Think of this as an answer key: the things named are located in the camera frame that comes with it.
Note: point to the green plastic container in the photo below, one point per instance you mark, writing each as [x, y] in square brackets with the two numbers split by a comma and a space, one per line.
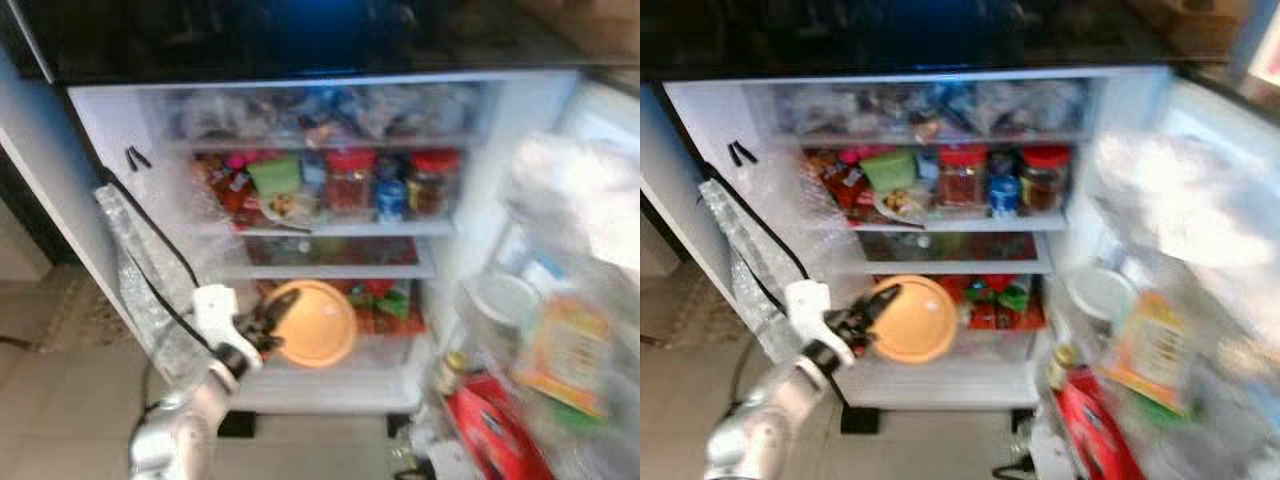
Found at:
[888, 170]
[275, 175]

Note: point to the red lid jar dark contents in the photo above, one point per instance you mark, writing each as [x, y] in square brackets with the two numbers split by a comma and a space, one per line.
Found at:
[433, 185]
[1045, 180]

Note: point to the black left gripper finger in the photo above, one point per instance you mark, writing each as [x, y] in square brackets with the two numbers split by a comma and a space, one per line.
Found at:
[289, 323]
[285, 305]
[884, 319]
[880, 300]

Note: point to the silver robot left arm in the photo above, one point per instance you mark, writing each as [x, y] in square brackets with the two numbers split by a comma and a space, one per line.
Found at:
[765, 430]
[185, 430]

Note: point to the orange yellow food packet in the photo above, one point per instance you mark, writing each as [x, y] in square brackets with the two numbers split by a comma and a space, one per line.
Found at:
[565, 355]
[1150, 350]

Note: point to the brown patterned floor mat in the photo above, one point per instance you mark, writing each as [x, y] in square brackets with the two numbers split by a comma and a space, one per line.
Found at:
[690, 310]
[85, 310]

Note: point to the black fridge white interior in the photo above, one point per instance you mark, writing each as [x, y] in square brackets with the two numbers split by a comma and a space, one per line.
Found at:
[700, 115]
[110, 125]

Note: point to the white lidded round container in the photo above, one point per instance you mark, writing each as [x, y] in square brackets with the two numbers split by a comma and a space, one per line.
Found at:
[1100, 292]
[505, 298]

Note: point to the red snack packet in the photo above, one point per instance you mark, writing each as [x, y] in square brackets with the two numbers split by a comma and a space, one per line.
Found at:
[228, 195]
[842, 190]

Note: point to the gold lid jar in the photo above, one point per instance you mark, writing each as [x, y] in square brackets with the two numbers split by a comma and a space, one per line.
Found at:
[1062, 367]
[453, 372]

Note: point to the clear bubble wrap sheet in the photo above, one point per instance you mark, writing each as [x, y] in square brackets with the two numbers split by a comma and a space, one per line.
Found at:
[140, 270]
[735, 260]

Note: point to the orange round plate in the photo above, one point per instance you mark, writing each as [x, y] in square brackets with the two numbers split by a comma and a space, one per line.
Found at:
[322, 332]
[918, 325]

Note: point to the black freezer door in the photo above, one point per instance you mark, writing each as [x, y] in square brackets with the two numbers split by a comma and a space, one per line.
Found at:
[850, 35]
[200, 40]

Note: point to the white fridge door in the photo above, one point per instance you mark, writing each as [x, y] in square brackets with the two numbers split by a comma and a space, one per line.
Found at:
[1220, 110]
[610, 110]

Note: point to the blue drink can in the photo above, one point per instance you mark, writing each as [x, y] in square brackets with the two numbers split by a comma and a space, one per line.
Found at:
[391, 200]
[1004, 195]

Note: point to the clear fridge drawer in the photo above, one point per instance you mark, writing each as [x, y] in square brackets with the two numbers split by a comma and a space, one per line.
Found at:
[320, 115]
[930, 110]

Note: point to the long black tape strip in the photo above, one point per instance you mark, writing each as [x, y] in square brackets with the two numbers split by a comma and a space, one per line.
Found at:
[765, 225]
[160, 225]

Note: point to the white plastic bag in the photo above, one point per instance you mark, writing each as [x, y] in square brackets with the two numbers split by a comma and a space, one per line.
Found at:
[580, 200]
[1180, 195]

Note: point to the red green food packet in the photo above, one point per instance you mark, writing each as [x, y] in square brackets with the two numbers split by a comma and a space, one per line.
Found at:
[390, 305]
[1005, 300]

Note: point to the white plate with food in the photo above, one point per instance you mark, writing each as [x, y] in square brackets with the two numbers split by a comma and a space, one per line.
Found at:
[290, 210]
[902, 205]

